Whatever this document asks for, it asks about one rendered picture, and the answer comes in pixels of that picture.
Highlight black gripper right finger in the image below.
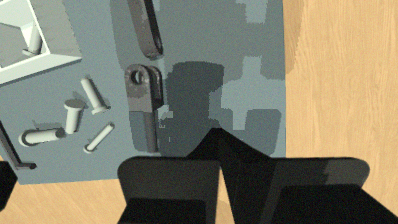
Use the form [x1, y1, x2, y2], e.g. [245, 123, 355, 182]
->
[217, 128, 370, 224]

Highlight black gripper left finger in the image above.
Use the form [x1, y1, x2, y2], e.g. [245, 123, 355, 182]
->
[117, 128, 220, 224]

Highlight dark grey l-shaped hex key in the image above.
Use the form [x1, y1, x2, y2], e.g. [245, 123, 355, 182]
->
[0, 122, 37, 170]

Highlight white divided parts tray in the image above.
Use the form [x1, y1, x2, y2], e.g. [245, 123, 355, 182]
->
[0, 0, 83, 84]

